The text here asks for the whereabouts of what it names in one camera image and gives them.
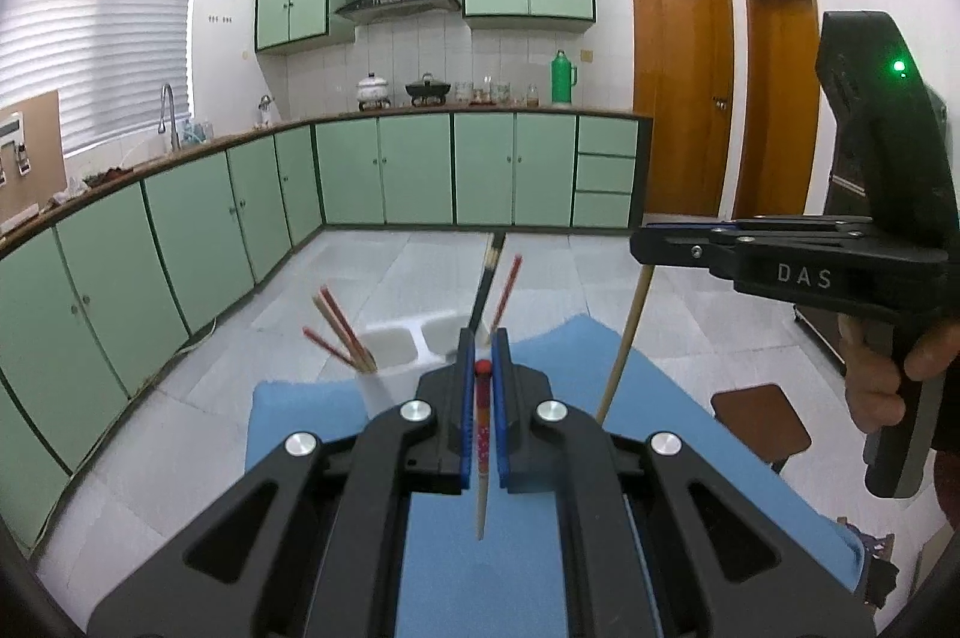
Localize blue mat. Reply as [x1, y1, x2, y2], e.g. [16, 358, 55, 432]
[246, 314, 865, 638]

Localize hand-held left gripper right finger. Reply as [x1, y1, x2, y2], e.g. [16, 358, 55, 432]
[490, 327, 875, 638]

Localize white utensil holder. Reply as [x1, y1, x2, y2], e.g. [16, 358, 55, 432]
[351, 315, 460, 420]

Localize green thermos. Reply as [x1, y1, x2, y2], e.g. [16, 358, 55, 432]
[550, 49, 579, 105]

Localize wooden door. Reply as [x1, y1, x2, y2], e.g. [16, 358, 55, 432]
[743, 0, 824, 220]
[631, 0, 735, 218]

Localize white cooking pot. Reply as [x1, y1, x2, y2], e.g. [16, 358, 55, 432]
[356, 71, 392, 109]

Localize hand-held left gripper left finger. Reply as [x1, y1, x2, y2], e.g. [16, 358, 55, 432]
[90, 327, 482, 638]

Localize black wok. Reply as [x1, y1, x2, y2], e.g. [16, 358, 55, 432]
[405, 73, 453, 106]

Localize metal faucet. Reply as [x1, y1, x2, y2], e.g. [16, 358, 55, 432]
[158, 83, 182, 154]

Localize dark cloth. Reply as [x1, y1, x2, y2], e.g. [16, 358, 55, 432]
[835, 516, 902, 610]

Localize green base cabinets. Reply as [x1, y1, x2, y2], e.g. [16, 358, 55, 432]
[0, 111, 653, 555]

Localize white device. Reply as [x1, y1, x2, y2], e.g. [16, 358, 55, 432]
[0, 113, 32, 186]

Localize black chopstick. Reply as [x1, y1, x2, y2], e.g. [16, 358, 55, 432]
[466, 234, 506, 334]

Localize wooden stool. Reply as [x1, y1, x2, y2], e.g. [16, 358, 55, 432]
[708, 383, 812, 475]

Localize white window blind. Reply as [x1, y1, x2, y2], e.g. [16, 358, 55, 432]
[0, 0, 205, 157]

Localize person's right hand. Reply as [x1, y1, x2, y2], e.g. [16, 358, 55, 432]
[839, 313, 960, 434]

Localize group of condiment jars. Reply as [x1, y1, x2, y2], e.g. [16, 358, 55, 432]
[453, 77, 542, 108]

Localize red-handled wooden chopstick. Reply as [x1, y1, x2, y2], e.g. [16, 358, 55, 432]
[320, 286, 377, 373]
[483, 253, 524, 348]
[312, 296, 371, 373]
[473, 361, 494, 541]
[595, 265, 653, 427]
[301, 327, 362, 372]

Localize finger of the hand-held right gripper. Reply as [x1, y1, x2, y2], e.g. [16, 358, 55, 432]
[645, 215, 875, 235]
[629, 229, 751, 280]

